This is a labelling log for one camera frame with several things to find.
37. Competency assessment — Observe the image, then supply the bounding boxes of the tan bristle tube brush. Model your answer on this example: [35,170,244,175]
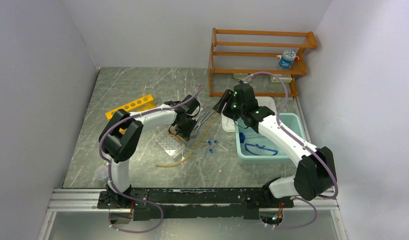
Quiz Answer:
[168,128,185,143]

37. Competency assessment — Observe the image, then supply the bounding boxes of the metal crucible tongs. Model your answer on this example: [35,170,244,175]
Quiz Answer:
[192,106,218,135]

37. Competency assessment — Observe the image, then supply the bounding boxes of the clear glass watch plate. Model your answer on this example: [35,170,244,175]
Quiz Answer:
[175,141,209,161]

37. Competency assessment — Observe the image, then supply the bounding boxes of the blue base graduated cylinder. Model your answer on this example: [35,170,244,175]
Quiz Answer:
[238,132,246,144]

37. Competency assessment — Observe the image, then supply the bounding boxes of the tan rubber tubing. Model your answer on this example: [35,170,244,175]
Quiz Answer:
[155,113,221,168]

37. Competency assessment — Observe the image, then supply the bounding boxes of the blue safety glasses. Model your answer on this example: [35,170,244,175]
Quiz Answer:
[244,143,278,156]

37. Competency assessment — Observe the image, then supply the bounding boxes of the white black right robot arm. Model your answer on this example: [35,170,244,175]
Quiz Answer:
[213,83,339,207]

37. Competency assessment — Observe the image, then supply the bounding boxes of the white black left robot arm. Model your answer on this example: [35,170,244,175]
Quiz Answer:
[98,95,201,208]

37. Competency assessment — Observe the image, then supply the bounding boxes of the white plastic bin lid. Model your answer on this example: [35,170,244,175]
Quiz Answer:
[221,96,277,132]

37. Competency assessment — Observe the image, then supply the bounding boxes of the clear plastic well plate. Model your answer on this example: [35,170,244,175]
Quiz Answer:
[155,129,186,159]

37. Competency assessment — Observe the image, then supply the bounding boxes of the yellow test tube rack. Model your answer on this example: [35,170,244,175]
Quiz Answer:
[105,94,156,120]

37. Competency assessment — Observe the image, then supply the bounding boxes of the light teal plastic bin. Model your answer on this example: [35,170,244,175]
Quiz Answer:
[235,113,311,165]

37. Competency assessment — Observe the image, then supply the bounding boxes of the small white box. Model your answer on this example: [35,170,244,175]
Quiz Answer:
[270,74,293,84]

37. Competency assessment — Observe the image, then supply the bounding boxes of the blue white labelled jar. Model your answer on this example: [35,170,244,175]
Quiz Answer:
[278,50,297,69]

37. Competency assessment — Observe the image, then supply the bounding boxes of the orange wooden shelf rack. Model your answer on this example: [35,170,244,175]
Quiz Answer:
[208,28,319,97]

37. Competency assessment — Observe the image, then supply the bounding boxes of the clear glass beaker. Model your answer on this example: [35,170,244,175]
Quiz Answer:
[94,165,109,182]

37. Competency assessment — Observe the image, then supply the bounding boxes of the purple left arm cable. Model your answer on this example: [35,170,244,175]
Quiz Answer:
[98,83,205,234]

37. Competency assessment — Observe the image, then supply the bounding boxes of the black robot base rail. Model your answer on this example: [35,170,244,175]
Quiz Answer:
[96,187,294,221]

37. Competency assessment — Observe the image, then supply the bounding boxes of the aluminium extrusion frame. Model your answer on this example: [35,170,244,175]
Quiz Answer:
[38,188,108,240]

